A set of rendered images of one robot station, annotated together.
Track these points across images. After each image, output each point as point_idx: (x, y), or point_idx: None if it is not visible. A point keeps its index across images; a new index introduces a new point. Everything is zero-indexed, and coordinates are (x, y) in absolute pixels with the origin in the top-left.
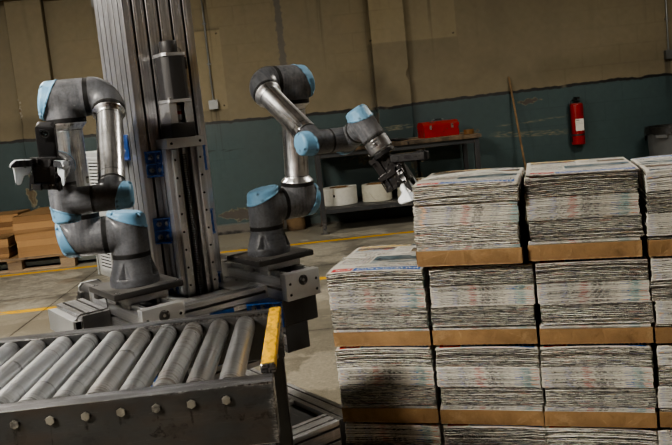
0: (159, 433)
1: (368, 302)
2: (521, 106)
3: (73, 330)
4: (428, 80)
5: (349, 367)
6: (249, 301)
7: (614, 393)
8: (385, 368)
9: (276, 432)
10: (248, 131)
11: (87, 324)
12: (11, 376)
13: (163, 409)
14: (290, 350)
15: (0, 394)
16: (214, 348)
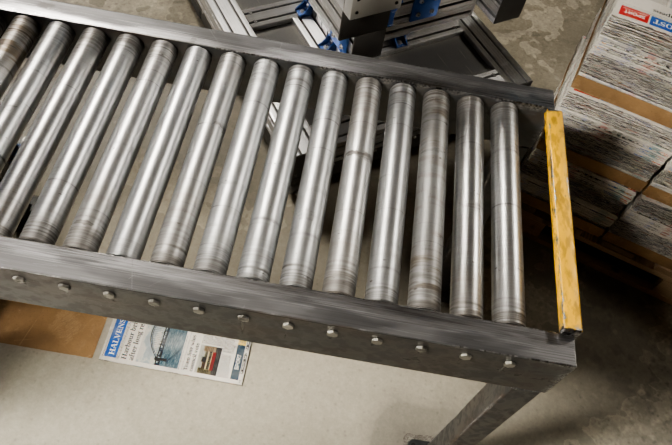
0: (413, 359)
1: (645, 66)
2: None
3: (279, 43)
4: None
5: (574, 111)
6: None
7: None
8: (616, 130)
9: (547, 388)
10: None
11: None
12: (215, 156)
13: (429, 350)
14: (496, 21)
15: (216, 239)
16: (480, 199)
